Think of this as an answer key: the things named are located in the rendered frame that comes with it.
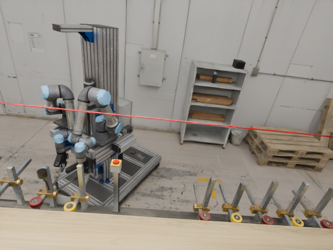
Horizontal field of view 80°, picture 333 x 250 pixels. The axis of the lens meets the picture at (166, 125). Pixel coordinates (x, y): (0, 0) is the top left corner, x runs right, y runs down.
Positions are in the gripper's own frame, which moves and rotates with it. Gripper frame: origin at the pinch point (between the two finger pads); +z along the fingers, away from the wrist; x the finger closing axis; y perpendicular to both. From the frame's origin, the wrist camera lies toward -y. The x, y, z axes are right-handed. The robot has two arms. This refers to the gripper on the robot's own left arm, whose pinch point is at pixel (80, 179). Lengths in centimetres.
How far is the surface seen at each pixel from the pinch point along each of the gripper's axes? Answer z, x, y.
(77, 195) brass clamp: 6.4, -10.0, -3.0
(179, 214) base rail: 22, -39, 78
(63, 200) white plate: 16.7, -3.6, -14.0
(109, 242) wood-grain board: 2, -58, 16
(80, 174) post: -17.2, -13.2, 0.9
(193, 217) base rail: 22, -45, 87
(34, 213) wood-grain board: 1.6, -23.5, -29.4
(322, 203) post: -6, -80, 187
